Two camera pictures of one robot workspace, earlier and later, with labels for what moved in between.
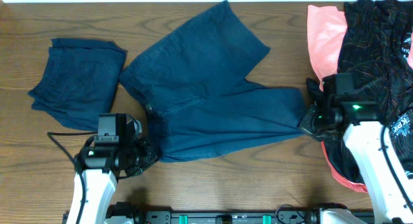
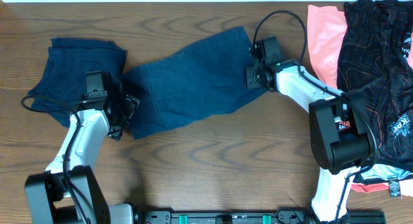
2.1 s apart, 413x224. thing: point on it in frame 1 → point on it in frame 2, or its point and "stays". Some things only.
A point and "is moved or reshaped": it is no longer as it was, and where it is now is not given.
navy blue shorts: x=192 y=80 is moved or reshaped
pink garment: x=326 y=26 stays
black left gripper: x=151 y=150 → x=130 y=104
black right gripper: x=307 y=123 → x=249 y=78
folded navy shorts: x=79 y=81 stays
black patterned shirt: x=375 y=47 stays
